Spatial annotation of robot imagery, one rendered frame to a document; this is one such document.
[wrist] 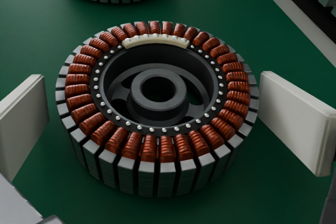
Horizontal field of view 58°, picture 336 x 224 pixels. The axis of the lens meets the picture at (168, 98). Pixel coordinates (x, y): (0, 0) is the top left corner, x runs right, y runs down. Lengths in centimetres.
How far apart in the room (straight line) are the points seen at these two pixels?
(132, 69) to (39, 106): 6
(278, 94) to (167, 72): 6
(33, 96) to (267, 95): 13
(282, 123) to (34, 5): 22
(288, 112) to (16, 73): 18
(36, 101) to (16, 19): 13
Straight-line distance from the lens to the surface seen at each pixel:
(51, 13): 28
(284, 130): 17
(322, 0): 30
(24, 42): 26
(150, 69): 18
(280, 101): 17
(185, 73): 20
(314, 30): 31
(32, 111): 17
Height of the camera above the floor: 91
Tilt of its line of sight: 50 degrees down
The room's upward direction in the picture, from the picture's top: 6 degrees clockwise
